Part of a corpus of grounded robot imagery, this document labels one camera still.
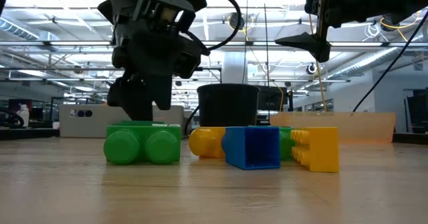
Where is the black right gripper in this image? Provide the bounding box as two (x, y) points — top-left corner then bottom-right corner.
(274, 0), (402, 64)

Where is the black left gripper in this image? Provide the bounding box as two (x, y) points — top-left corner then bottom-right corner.
(106, 16), (211, 122)

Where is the large green toy brick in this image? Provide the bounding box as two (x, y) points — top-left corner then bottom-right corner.
(103, 122), (183, 166)

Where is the yellow round-stud toy brick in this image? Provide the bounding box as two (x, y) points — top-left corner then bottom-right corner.
(188, 126), (227, 159)

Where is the medium green toy brick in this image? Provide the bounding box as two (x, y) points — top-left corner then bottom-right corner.
(247, 124), (296, 162)

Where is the long yellow toy brick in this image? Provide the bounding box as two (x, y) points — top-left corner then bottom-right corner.
(289, 126), (340, 174)

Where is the black bucket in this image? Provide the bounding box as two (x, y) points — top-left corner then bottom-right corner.
(196, 83), (261, 127)

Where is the blue hollow toy brick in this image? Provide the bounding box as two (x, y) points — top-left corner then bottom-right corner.
(221, 125), (282, 171)

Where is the orange translucent tray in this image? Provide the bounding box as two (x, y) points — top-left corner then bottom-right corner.
(270, 112), (397, 144)

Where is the white bottle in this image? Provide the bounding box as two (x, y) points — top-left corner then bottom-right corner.
(16, 104), (31, 128)

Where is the dark computer monitor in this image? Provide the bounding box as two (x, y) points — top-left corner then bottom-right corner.
(8, 98), (33, 113)
(405, 88), (428, 134)

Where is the black background desk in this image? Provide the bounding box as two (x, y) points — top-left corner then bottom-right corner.
(0, 126), (61, 141)

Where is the black camera stand frame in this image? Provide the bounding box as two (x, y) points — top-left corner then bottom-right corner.
(195, 66), (224, 84)

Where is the yellow cable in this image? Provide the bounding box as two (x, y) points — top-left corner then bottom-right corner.
(307, 13), (328, 112)

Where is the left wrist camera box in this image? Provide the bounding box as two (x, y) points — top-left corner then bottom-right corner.
(132, 0), (197, 34)

